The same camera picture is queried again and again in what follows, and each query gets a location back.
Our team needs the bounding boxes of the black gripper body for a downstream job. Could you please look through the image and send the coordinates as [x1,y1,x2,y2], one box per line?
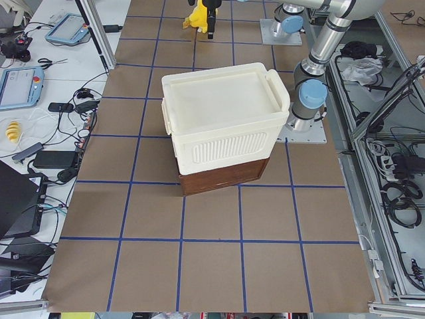
[188,0,220,11]

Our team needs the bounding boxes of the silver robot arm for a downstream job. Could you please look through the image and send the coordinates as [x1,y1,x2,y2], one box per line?
[283,0,384,132]
[183,0,303,39]

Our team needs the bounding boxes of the dark wooden drawer cabinet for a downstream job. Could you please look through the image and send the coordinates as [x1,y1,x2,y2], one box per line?
[179,158,270,195]

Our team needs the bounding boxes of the yellow plush dinosaur toy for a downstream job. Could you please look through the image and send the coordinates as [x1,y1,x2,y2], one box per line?
[183,1,207,34]

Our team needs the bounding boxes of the white plastic storage box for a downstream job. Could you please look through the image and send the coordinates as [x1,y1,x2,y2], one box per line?
[161,62,290,175]

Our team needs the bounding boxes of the far blue teach pendant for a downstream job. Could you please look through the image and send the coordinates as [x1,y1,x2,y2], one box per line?
[44,13,90,46]

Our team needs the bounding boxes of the blue teach pendant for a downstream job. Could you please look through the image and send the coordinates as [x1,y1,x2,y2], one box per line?
[1,66,44,110]
[44,13,90,46]

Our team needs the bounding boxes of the crumpled white cloth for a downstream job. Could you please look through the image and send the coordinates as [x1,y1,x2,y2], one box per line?
[341,58,383,86]

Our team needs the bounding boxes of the near blue teach pendant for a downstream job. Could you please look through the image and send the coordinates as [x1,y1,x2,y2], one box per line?
[1,66,44,110]

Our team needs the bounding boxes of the black power adapter brick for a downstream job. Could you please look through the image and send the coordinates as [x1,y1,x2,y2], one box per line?
[33,150,77,169]

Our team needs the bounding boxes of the yellow banana toy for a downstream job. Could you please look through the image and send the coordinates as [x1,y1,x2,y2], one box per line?
[5,121,22,144]

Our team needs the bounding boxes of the black laptop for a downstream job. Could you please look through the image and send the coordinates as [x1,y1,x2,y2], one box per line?
[1,162,47,239]

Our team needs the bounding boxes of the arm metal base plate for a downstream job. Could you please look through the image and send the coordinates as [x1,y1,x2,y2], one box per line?
[260,16,303,46]
[277,102,327,144]

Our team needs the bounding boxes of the black handled scissors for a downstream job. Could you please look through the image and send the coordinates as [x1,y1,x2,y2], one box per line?
[37,58,68,70]

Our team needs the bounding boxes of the coiled black cables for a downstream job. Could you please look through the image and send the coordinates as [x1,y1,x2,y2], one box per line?
[381,184,422,230]

